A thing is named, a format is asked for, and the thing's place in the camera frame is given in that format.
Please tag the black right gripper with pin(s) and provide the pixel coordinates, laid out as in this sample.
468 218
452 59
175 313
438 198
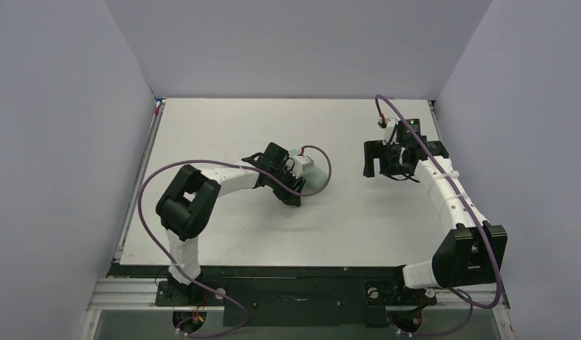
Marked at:
382 156

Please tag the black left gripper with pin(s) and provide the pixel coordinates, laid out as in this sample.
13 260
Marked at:
287 188

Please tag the mint green umbrella case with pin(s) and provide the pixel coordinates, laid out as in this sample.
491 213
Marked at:
315 178

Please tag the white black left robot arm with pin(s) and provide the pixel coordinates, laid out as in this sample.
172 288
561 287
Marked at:
188 202

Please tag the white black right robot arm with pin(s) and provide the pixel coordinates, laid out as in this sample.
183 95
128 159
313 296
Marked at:
472 250

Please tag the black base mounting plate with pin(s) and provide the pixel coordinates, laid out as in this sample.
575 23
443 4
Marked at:
299 296

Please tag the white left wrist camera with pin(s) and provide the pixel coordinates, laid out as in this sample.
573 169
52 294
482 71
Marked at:
300 165

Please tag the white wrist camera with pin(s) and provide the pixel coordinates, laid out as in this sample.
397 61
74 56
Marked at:
300 165
389 125

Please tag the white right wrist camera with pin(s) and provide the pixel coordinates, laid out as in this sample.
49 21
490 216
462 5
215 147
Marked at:
389 125

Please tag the aluminium table edge rail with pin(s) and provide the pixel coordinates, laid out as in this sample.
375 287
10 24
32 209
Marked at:
149 143

